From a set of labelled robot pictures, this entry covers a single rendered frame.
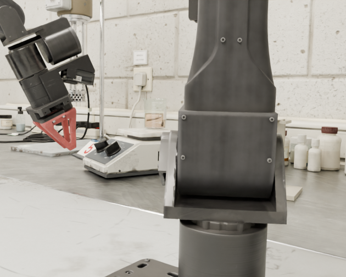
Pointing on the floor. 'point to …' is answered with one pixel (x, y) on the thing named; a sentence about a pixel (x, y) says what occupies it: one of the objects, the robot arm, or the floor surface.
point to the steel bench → (324, 219)
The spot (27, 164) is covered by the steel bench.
